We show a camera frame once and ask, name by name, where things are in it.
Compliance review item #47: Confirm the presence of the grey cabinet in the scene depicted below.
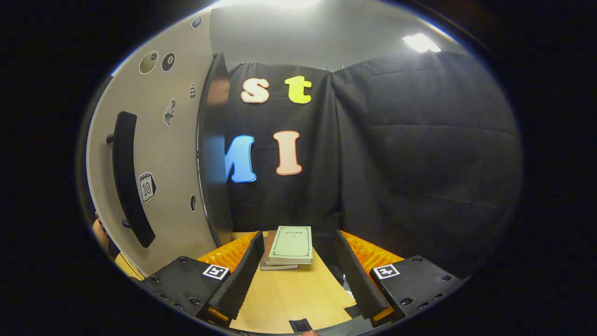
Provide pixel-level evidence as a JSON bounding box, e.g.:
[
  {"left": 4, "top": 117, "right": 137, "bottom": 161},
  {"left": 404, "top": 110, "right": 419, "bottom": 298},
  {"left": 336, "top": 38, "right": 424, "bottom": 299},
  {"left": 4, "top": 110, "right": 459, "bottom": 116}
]
[{"left": 197, "top": 52, "right": 235, "bottom": 248}]

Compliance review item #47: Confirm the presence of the small ceiling light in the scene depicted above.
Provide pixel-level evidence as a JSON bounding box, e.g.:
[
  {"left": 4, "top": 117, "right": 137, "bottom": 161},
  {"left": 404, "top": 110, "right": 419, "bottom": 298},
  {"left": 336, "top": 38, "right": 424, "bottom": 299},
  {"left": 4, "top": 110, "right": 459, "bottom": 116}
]
[{"left": 403, "top": 33, "right": 442, "bottom": 53}]

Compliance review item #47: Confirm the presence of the green book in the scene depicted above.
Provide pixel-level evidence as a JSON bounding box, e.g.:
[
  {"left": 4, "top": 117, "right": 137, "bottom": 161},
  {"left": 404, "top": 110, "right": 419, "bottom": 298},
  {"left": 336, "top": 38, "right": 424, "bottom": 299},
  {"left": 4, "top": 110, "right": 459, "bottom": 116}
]
[{"left": 268, "top": 226, "right": 313, "bottom": 265}]

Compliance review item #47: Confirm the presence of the beige cabinet door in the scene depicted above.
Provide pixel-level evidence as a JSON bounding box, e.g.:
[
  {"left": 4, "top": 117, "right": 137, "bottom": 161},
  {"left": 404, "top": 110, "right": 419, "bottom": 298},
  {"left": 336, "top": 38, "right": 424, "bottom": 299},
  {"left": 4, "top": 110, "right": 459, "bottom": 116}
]
[{"left": 85, "top": 8, "right": 220, "bottom": 277}]

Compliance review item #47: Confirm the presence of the brown book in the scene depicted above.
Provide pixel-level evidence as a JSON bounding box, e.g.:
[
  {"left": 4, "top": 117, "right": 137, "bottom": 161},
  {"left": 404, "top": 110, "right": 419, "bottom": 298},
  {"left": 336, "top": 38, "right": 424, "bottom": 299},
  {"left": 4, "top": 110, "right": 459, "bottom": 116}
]
[
  {"left": 260, "top": 230, "right": 280, "bottom": 266},
  {"left": 260, "top": 259, "right": 299, "bottom": 271}
]

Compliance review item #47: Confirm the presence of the large ceiling light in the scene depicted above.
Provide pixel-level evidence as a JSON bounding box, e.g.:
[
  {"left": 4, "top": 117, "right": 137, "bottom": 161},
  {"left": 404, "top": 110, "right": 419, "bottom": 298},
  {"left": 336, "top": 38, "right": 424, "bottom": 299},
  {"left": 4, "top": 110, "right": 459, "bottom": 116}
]
[{"left": 219, "top": 0, "right": 322, "bottom": 10}]

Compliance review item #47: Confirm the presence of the black backdrop cloth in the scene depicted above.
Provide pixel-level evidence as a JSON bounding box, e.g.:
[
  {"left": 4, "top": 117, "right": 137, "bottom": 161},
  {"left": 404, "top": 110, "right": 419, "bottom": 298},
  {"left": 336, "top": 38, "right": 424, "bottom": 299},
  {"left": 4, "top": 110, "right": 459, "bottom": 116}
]
[{"left": 224, "top": 50, "right": 523, "bottom": 280}]

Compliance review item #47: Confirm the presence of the black door handle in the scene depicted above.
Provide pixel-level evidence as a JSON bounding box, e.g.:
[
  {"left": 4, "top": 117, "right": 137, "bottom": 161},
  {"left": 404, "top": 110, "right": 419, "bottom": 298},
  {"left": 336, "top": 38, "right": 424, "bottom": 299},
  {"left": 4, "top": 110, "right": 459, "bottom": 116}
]
[{"left": 106, "top": 111, "right": 156, "bottom": 248}]

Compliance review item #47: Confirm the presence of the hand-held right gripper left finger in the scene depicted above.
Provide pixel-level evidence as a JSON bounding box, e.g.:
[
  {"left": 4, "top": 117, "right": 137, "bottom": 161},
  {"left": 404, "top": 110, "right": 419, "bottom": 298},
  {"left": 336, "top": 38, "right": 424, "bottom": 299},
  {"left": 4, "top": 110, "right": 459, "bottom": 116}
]
[{"left": 137, "top": 231, "right": 265, "bottom": 327}]

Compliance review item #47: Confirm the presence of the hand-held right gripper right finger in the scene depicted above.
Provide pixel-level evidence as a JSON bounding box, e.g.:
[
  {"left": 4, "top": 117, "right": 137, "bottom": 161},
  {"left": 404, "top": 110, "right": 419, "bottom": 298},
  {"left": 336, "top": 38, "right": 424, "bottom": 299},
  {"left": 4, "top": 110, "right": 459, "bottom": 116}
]
[{"left": 334, "top": 229, "right": 468, "bottom": 328}]

